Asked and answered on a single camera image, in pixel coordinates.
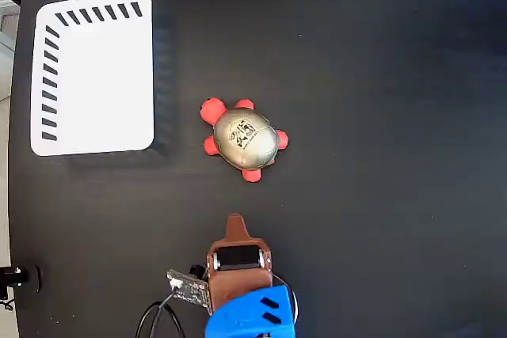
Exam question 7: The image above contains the black table clamp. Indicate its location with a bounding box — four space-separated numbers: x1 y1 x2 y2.
0 264 44 312

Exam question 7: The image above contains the red turtle toy silver shell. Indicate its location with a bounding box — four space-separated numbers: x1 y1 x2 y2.
199 97 290 184

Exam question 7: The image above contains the green camera circuit board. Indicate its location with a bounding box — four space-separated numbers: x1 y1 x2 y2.
166 268 211 310

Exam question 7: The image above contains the white slotted tray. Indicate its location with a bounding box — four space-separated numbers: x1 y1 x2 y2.
30 0 155 158

